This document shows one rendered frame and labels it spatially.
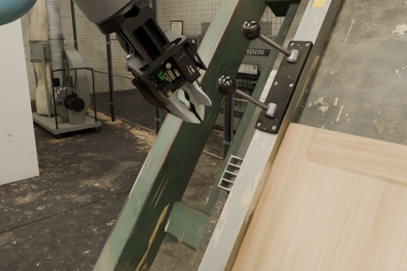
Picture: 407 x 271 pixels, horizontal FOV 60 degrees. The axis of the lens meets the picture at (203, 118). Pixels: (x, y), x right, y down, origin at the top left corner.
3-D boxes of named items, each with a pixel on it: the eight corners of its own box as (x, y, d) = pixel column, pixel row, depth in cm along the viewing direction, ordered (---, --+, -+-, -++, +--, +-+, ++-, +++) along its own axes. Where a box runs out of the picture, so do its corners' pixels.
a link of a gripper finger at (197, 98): (215, 132, 51) (183, 87, 46) (197, 117, 56) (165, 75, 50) (231, 118, 51) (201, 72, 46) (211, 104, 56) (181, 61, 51)
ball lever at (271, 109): (268, 123, 69) (209, 91, 65) (274, 106, 70) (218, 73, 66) (278, 121, 66) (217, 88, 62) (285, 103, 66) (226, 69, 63)
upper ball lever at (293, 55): (289, 70, 72) (234, 36, 68) (295, 54, 72) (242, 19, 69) (300, 66, 68) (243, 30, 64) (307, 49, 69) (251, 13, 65)
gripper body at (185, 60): (166, 111, 44) (105, 34, 37) (143, 91, 51) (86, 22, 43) (212, 72, 45) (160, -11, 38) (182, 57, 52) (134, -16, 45)
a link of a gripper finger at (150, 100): (162, 120, 51) (126, 76, 46) (158, 116, 52) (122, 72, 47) (186, 98, 52) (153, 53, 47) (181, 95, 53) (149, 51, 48)
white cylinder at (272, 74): (275, 76, 77) (261, 108, 75) (269, 69, 75) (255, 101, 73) (286, 77, 75) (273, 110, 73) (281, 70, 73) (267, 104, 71)
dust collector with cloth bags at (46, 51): (28, 122, 597) (10, -16, 543) (69, 116, 641) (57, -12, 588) (55, 141, 496) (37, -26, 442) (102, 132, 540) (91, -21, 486)
